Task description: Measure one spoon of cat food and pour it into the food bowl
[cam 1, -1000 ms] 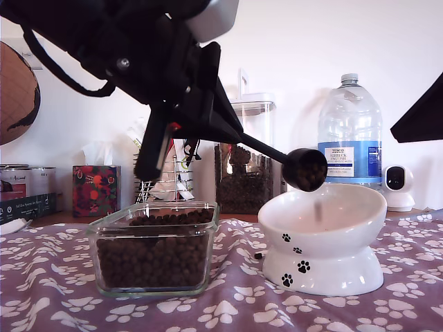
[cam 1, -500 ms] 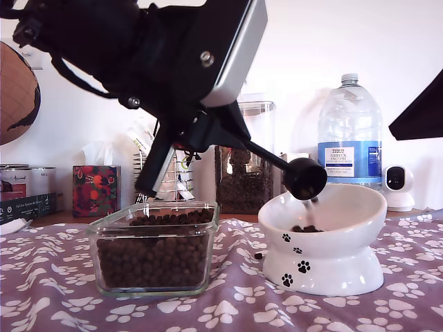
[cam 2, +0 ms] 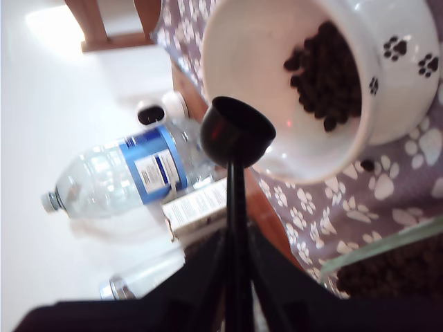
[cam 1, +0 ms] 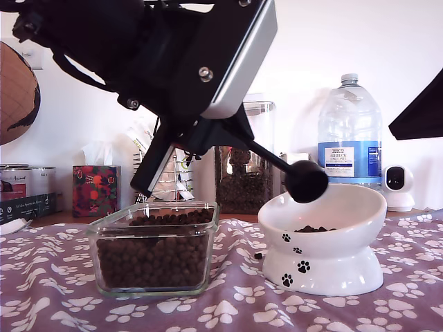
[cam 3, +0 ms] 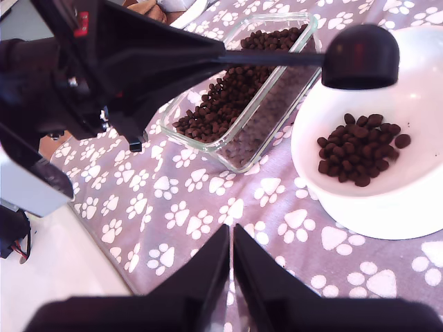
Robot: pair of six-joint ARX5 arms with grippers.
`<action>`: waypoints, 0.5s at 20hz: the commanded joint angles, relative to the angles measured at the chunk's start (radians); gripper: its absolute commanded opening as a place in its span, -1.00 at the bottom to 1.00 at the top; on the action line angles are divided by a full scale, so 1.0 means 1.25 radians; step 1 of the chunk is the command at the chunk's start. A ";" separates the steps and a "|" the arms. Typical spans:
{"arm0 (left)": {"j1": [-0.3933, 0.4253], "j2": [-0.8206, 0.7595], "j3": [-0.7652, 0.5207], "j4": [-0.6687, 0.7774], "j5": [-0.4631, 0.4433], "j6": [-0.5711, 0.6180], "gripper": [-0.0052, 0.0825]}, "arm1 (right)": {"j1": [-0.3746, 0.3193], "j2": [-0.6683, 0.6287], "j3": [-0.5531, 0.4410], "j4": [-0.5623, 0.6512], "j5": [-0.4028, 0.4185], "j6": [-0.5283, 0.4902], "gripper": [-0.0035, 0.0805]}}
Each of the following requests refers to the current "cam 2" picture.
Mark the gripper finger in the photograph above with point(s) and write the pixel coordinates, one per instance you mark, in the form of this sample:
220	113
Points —
284	287
200	276

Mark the black plastic measuring scoop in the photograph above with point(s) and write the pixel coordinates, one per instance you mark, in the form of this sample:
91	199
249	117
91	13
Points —
235	131

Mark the brown cat kibble pile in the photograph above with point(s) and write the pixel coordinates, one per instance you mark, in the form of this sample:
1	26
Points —
325	86
398	276

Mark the square glass food container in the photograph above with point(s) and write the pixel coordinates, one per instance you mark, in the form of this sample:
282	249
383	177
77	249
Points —
380	242

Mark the white paw print cat bowl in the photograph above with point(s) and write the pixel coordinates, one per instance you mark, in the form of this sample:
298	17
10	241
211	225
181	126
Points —
249	69

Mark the tall clear white-lidded jar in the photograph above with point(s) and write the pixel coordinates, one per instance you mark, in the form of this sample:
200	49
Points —
145	276

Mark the small white printed carton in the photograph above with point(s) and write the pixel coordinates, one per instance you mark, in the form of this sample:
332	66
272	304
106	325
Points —
197	207

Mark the purple paw print cloth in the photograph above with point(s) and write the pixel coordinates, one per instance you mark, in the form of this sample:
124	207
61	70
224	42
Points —
380	207

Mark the large clear water bottle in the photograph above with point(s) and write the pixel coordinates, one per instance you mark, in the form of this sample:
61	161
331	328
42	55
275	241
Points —
104	180

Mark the single brown kibble piece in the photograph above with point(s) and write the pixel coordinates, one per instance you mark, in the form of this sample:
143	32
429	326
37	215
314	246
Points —
367	165

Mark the small white round camera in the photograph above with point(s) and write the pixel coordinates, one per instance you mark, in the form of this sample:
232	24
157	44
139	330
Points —
176	103

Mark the wooden furniture frame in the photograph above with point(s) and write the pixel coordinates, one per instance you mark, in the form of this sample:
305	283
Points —
93	34

